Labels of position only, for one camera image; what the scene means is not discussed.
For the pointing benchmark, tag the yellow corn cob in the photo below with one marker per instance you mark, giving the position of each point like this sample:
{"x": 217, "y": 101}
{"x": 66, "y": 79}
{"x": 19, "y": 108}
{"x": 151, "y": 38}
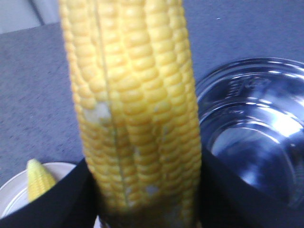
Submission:
{"x": 134, "y": 93}
{"x": 40, "y": 180}

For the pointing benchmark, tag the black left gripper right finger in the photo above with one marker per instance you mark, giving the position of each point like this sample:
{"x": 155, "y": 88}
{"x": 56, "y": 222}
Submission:
{"x": 226, "y": 201}

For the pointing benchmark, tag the green electric cooking pot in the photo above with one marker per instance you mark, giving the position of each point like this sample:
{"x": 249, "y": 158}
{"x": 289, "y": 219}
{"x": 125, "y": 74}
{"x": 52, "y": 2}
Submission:
{"x": 251, "y": 116}

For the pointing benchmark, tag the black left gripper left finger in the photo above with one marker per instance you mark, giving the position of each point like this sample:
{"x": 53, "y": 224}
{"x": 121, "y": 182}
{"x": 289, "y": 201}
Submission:
{"x": 71, "y": 203}

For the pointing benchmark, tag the cream white plate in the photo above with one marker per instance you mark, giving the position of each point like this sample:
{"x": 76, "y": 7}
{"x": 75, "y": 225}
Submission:
{"x": 13, "y": 193}

